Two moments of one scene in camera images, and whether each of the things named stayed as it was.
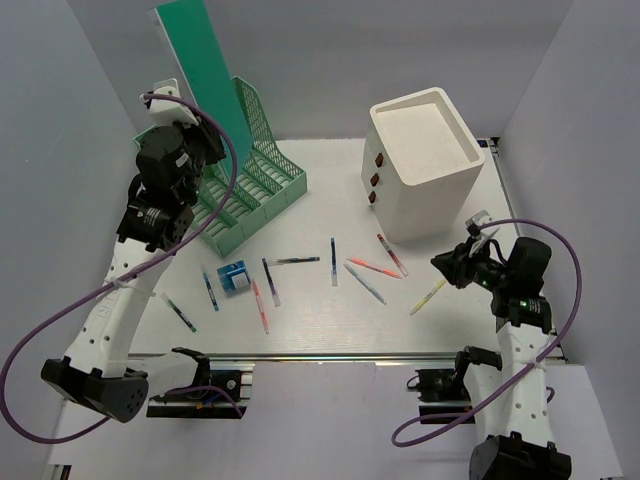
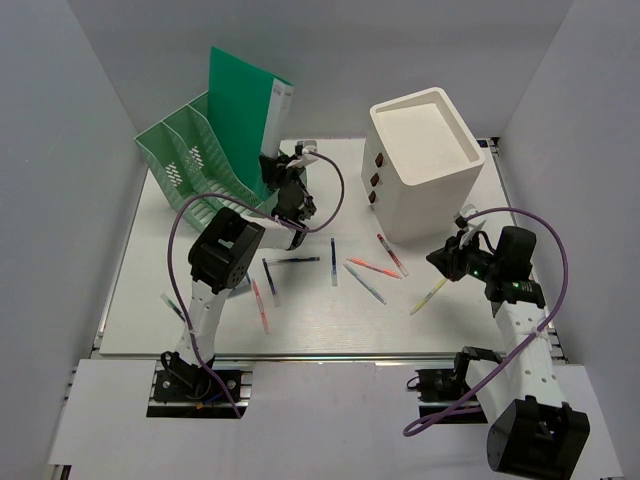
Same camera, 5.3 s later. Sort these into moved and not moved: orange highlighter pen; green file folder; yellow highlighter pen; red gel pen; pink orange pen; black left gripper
Moved: green file folder; black left gripper
Not moved: orange highlighter pen; yellow highlighter pen; pink orange pen; red gel pen
